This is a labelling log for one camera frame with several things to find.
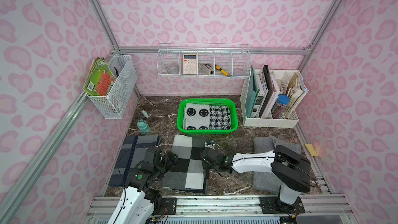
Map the black white checkered scarf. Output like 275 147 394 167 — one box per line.
161 134 211 195

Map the smiley houndstooth knit scarf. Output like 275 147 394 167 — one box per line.
183 103 231 130

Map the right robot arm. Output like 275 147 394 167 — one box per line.
200 145 312 206

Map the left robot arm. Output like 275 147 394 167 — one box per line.
108 146 178 224

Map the dark grey plaid scarf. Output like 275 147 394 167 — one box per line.
108 134 162 187

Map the green plastic basket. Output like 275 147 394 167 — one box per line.
177 99 238 135

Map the plain grey folded scarf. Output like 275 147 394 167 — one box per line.
254 136 302 194

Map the blue lid pencil jar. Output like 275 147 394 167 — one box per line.
271 94 290 119

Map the teal file folder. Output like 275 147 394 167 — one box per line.
245 65 260 118

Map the white desk file organizer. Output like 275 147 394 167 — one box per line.
240 66 309 128

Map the yellow black utility knife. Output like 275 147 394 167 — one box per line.
215 64 230 76

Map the metal bowl on shelf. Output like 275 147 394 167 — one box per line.
166 65 179 75

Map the yellow sticky note pad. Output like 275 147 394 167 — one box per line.
305 144 318 157

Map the grey stapler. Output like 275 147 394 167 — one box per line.
199 63 214 76

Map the pink calculator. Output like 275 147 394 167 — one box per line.
182 54 198 75

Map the black book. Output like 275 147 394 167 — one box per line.
259 65 273 118

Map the stack of magazines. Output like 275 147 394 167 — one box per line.
281 71 309 118

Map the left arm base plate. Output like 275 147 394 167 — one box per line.
152 197 177 216

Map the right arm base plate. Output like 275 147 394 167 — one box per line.
259 196 305 215

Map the white mesh wall basket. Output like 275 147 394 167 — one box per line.
87 54 138 120

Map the white wire wall shelf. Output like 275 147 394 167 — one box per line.
156 44 252 78

